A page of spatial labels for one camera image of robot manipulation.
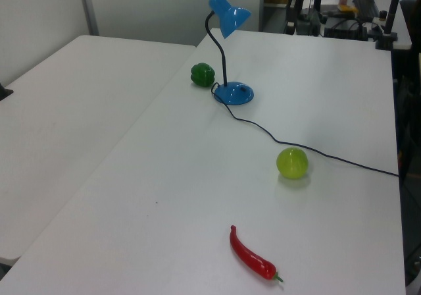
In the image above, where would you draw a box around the blue desk lamp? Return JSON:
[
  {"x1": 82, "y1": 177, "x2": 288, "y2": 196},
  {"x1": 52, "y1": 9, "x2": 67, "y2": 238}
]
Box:
[{"x1": 205, "y1": 0, "x2": 255, "y2": 107}]

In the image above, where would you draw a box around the black equipment box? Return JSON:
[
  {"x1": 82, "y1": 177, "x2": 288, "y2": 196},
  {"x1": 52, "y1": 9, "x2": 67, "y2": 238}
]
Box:
[{"x1": 323, "y1": 18, "x2": 368, "y2": 40}]

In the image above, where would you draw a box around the black computer keyboard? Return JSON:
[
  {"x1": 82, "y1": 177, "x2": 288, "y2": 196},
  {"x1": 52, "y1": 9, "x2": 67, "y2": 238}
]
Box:
[{"x1": 353, "y1": 0, "x2": 381, "y2": 17}]

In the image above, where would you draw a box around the green bell pepper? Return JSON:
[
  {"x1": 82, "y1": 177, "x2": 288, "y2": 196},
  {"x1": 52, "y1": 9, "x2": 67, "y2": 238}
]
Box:
[{"x1": 190, "y1": 63, "x2": 216, "y2": 88}]

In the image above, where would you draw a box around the yellow-green round fruit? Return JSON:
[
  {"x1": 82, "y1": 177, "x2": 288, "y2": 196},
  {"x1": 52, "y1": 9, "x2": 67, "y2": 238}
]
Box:
[{"x1": 275, "y1": 147, "x2": 310, "y2": 180}]

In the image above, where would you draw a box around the red chili pepper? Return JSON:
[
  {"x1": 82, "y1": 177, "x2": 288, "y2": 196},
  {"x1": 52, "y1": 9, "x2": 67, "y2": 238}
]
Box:
[{"x1": 229, "y1": 225, "x2": 284, "y2": 284}]

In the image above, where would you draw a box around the black camera pole with clamp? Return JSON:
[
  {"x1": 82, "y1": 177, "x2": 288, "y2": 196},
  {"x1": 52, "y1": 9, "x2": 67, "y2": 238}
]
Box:
[{"x1": 374, "y1": 0, "x2": 405, "y2": 51}]

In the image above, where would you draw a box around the dark lamp power cable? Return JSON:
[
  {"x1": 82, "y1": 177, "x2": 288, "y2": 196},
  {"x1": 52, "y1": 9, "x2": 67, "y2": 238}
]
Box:
[{"x1": 210, "y1": 82, "x2": 401, "y2": 178}]

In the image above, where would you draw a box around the grey wall partition post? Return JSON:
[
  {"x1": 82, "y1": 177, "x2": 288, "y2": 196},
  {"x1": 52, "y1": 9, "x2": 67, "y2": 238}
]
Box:
[{"x1": 77, "y1": 0, "x2": 100, "y2": 36}]

